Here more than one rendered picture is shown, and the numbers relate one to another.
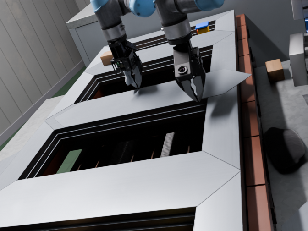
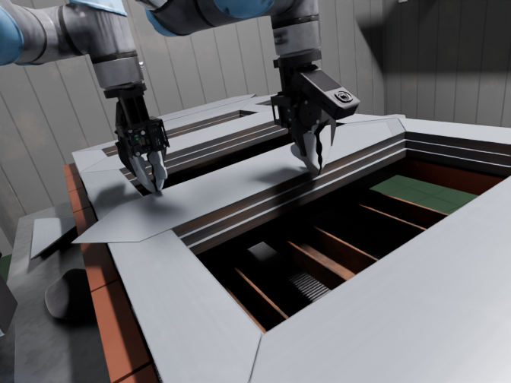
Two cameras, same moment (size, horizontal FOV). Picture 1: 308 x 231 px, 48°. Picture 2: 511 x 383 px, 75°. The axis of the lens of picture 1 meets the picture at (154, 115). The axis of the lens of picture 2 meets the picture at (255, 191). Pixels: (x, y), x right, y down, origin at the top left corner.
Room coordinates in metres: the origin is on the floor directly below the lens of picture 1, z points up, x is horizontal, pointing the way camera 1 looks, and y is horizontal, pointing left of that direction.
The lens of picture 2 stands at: (1.51, -0.49, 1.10)
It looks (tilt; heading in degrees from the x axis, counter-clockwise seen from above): 24 degrees down; 131
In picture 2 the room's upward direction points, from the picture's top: 11 degrees counter-clockwise
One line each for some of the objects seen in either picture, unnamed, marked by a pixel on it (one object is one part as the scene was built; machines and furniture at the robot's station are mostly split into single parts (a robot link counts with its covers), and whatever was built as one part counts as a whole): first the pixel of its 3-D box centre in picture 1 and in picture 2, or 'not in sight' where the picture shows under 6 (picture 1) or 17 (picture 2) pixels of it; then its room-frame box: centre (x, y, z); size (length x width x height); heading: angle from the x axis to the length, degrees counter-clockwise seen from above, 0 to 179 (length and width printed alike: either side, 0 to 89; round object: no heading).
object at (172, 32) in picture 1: (176, 29); (122, 74); (0.96, -0.15, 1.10); 0.08 x 0.08 x 0.05
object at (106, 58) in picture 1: (114, 56); not in sight; (1.63, 0.07, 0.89); 0.12 x 0.06 x 0.05; 61
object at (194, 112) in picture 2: not in sight; (204, 116); (0.27, 0.66, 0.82); 0.80 x 0.40 x 0.06; 69
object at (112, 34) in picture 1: (114, 31); (296, 41); (1.21, 0.02, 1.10); 0.08 x 0.08 x 0.05
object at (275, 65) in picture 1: (274, 70); not in sight; (1.26, -0.52, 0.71); 0.10 x 0.06 x 0.05; 160
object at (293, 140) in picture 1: (283, 145); (73, 292); (0.81, -0.33, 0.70); 0.20 x 0.10 x 0.03; 166
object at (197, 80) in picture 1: (200, 85); (145, 177); (0.96, -0.16, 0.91); 0.06 x 0.03 x 0.09; 159
